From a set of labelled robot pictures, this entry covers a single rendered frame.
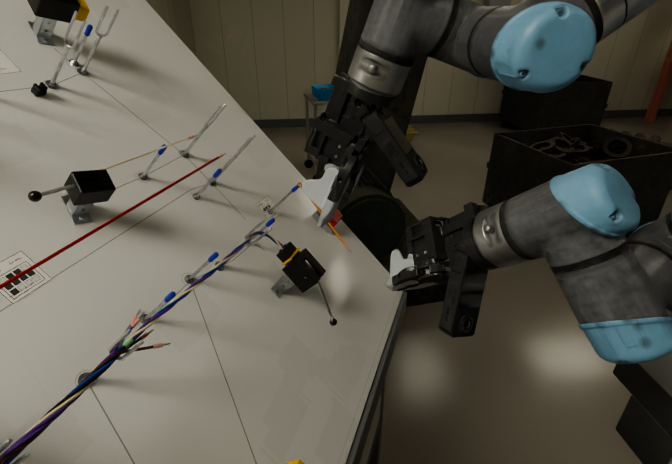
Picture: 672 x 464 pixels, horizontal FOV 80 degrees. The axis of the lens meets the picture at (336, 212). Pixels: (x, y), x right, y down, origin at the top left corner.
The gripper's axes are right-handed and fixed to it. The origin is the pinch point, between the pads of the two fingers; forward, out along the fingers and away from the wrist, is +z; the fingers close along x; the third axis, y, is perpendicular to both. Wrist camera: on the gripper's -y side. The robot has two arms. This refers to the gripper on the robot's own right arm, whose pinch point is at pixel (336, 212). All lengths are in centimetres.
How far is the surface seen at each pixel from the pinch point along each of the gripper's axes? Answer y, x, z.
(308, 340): -5.2, 3.6, 24.5
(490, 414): -81, -78, 99
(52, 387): 15.0, 35.5, 15.2
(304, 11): 226, -477, 42
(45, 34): 57, 2, -5
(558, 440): -105, -75, 90
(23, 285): 25.3, 30.6, 10.4
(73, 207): 30.0, 20.3, 6.7
